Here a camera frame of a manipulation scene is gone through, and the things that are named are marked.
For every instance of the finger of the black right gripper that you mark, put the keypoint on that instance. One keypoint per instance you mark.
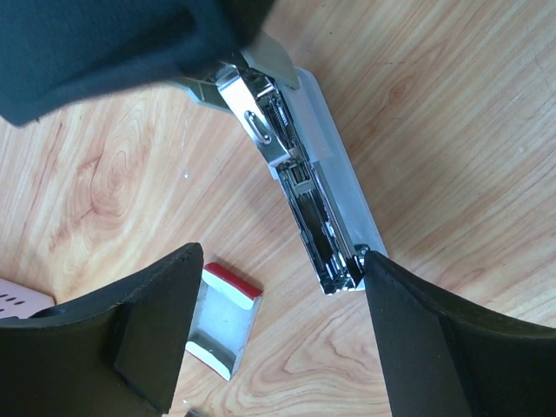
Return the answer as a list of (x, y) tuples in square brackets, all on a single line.
[(54, 53)]

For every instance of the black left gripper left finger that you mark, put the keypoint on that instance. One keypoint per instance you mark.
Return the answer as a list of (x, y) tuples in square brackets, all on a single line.
[(116, 351)]

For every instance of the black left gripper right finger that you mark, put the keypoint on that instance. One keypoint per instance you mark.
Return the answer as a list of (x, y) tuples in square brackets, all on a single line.
[(442, 355)]

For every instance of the grey white stapler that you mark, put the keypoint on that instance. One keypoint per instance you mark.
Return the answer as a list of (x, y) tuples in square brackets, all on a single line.
[(283, 111)]

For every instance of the pink plastic basket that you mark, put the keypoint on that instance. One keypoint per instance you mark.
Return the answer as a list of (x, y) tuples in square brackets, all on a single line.
[(21, 302)]

